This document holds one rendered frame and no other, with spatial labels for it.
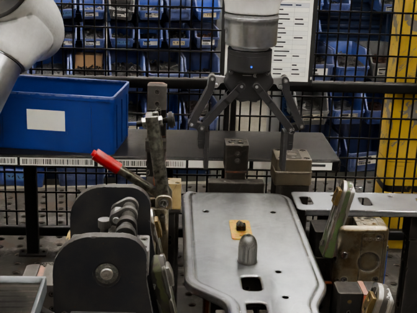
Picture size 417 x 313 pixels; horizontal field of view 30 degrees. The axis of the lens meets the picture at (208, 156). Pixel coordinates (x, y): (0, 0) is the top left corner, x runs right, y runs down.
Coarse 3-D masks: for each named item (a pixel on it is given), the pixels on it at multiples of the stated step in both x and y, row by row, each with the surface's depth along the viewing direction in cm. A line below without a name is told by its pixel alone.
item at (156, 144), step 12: (144, 120) 133; (156, 120) 132; (168, 120) 133; (156, 132) 133; (156, 144) 133; (156, 156) 134; (156, 168) 135; (156, 180) 135; (156, 192) 136; (168, 192) 136
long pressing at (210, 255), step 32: (192, 192) 158; (192, 224) 143; (224, 224) 144; (256, 224) 144; (288, 224) 144; (192, 256) 129; (224, 256) 130; (288, 256) 131; (192, 288) 120; (224, 288) 120; (288, 288) 120; (320, 288) 122
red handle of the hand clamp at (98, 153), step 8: (96, 152) 134; (96, 160) 135; (104, 160) 135; (112, 160) 135; (112, 168) 135; (120, 168) 136; (128, 176) 136; (136, 176) 136; (136, 184) 137; (144, 184) 137; (152, 184) 138; (152, 192) 137
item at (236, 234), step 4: (232, 220) 145; (236, 220) 145; (240, 220) 145; (244, 220) 145; (248, 220) 145; (232, 224) 143; (236, 224) 141; (244, 224) 141; (248, 224) 143; (232, 228) 141; (236, 228) 140; (240, 228) 140; (244, 228) 140; (248, 228) 141; (232, 232) 139; (236, 232) 139; (240, 232) 140; (244, 232) 140; (248, 232) 140; (232, 236) 138; (236, 236) 138
